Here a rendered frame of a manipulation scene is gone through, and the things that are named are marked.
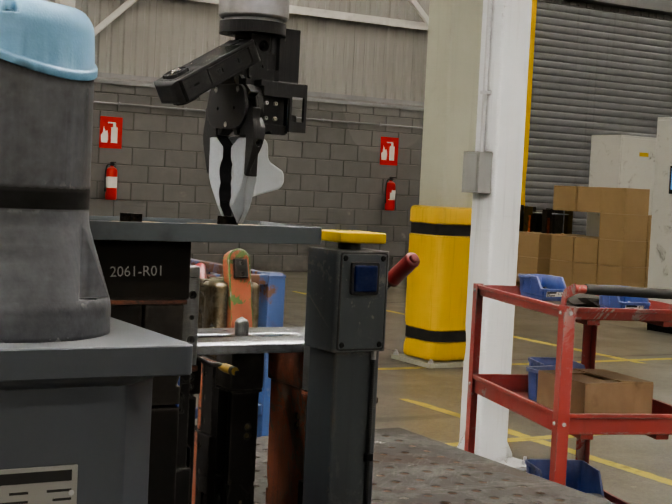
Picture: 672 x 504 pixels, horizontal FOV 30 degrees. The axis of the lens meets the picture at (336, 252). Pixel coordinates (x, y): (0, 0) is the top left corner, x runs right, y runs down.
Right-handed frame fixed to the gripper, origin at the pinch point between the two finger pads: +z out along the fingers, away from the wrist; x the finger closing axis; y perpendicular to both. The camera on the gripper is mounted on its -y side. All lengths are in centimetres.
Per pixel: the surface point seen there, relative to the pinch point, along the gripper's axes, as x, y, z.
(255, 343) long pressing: 20.5, 19.2, 17.7
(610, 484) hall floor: 221, 353, 118
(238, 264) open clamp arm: 41, 30, 9
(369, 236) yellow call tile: -6.3, 14.6, 2.2
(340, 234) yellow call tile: -5.6, 11.0, 2.1
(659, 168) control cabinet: 608, 899, -34
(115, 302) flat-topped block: -2.9, -14.7, 9.3
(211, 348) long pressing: 21.3, 13.0, 18.2
